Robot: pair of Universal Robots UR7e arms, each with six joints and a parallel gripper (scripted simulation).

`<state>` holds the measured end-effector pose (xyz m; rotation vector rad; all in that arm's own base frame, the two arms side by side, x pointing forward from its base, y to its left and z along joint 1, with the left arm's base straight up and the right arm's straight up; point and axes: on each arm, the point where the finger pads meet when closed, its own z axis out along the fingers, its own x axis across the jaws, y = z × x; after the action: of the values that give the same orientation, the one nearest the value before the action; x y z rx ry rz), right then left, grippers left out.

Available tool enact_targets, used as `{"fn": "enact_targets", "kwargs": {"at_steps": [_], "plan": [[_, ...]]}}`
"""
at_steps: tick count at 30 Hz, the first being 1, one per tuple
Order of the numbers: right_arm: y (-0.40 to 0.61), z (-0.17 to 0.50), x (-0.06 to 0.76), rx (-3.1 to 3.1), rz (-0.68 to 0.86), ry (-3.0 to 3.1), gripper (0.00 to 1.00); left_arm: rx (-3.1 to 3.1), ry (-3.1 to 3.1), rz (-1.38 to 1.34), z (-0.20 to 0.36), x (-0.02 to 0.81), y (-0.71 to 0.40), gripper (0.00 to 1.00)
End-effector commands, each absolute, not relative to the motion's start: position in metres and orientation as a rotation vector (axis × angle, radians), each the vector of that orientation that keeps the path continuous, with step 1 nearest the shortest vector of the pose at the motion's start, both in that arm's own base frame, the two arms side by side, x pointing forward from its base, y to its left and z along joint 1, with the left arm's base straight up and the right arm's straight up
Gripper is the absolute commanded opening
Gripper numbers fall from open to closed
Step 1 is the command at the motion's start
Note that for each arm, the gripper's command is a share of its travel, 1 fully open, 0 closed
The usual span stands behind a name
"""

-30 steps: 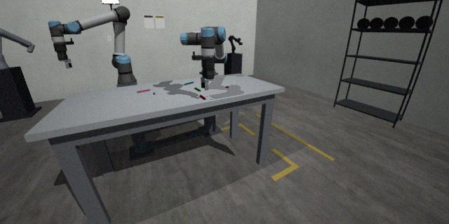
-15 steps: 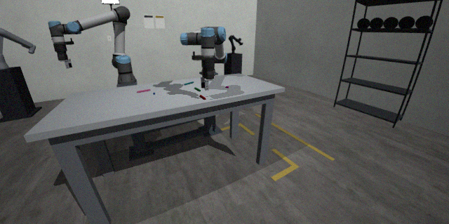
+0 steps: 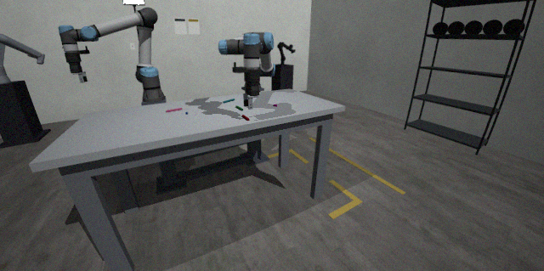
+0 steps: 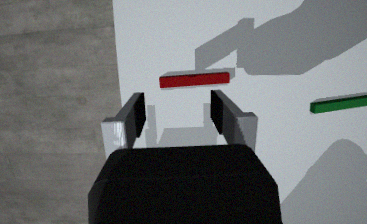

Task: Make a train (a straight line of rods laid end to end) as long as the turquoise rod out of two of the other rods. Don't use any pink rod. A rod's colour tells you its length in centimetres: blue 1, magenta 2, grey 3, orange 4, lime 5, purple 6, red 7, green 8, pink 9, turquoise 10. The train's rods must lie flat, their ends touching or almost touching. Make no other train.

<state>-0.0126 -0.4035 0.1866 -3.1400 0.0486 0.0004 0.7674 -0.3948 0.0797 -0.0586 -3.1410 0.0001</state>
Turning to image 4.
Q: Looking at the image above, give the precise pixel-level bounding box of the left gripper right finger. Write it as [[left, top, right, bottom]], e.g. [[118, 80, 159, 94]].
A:
[[210, 90, 258, 153]]

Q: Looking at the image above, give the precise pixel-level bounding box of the dark red rod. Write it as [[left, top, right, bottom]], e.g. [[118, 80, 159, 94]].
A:
[[159, 72, 230, 88]]

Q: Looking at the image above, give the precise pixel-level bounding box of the green rod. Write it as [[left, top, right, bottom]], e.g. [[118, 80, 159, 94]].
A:
[[310, 95, 367, 114]]

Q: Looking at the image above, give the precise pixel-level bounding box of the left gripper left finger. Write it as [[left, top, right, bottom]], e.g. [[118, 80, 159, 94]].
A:
[[101, 92, 146, 159]]

